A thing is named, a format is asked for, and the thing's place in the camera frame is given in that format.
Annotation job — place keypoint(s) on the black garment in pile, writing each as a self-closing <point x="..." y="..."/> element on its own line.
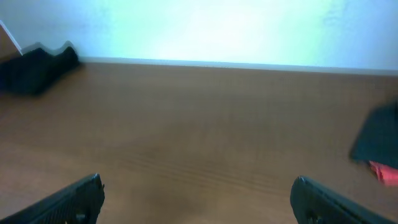
<point x="377" y="139"/>

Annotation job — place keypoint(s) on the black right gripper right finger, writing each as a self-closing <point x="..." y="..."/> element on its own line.
<point x="313" y="203"/>

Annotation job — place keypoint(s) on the red garment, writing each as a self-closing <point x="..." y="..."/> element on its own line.
<point x="385" y="174"/>

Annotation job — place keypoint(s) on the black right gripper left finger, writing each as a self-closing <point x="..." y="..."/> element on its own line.
<point x="79" y="202"/>

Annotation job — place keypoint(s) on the black trousers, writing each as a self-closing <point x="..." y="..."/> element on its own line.
<point x="32" y="73"/>

